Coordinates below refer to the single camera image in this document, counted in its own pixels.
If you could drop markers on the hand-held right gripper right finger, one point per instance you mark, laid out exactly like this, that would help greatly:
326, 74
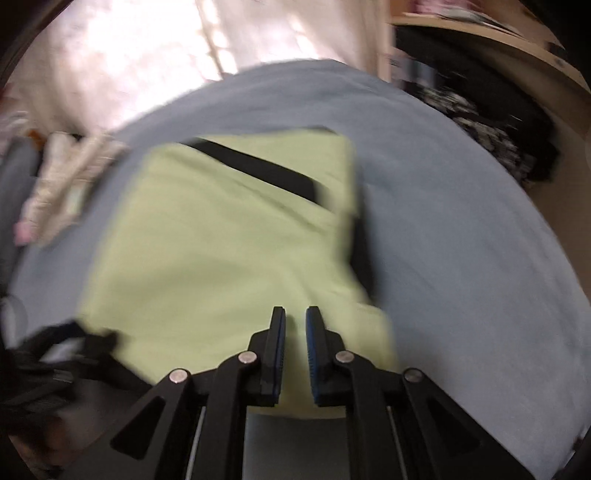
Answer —
314, 355

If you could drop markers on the green and black hooded jacket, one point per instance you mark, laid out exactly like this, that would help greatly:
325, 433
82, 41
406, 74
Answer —
207, 254

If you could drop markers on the black and white patterned cloth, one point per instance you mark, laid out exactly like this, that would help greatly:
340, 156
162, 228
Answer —
485, 134

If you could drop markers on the wooden shelf unit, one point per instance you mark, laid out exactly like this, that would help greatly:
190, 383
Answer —
508, 46

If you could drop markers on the cream puffer jacket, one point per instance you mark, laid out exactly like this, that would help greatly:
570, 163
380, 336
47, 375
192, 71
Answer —
69, 184

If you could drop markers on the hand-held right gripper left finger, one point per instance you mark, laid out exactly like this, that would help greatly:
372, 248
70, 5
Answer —
278, 355

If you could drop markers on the blue bedspread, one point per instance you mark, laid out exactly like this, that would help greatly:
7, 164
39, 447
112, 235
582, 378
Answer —
461, 277

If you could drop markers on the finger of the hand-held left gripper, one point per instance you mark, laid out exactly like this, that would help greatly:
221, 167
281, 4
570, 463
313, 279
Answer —
97, 341

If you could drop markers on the white floral sheer curtain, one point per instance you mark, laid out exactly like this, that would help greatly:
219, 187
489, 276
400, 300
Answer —
300, 32
115, 55

